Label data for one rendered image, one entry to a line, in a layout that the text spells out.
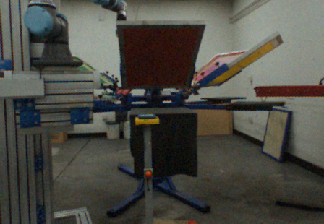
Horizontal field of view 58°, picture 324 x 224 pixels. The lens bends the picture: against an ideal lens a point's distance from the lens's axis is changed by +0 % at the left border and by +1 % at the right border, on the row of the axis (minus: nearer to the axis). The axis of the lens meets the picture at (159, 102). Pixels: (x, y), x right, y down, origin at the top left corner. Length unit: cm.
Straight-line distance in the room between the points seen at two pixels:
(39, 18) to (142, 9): 543
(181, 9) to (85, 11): 208
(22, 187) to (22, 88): 61
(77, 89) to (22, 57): 36
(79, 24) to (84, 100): 532
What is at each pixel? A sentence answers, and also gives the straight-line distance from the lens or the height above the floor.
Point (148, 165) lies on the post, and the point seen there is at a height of 69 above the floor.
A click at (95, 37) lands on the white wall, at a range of 665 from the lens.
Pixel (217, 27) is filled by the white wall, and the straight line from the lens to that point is 688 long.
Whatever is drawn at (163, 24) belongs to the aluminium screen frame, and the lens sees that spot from 197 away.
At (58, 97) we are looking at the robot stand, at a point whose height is 108.
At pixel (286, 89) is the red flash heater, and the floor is 107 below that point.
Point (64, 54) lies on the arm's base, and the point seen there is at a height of 129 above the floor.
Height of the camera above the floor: 114
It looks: 3 degrees down
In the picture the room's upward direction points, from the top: 1 degrees counter-clockwise
